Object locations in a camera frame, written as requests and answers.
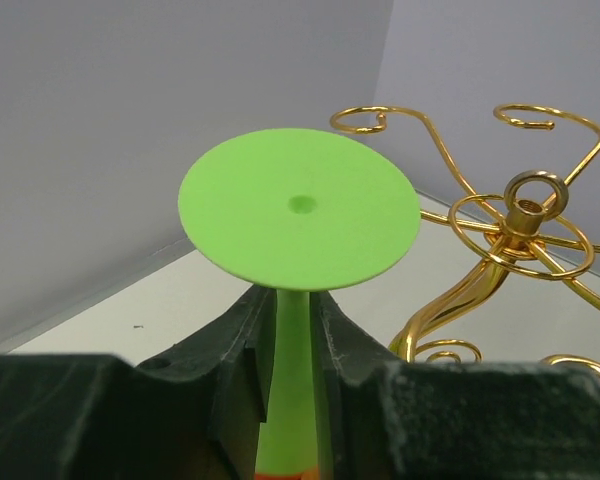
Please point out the gold wire glass rack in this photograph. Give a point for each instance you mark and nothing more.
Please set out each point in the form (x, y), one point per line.
(521, 231)

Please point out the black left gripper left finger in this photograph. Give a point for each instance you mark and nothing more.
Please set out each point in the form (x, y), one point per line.
(192, 411)

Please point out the green wine glass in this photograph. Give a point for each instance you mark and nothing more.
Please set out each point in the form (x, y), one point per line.
(299, 211)

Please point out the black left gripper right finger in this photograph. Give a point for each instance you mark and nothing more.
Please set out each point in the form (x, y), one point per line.
(379, 417)

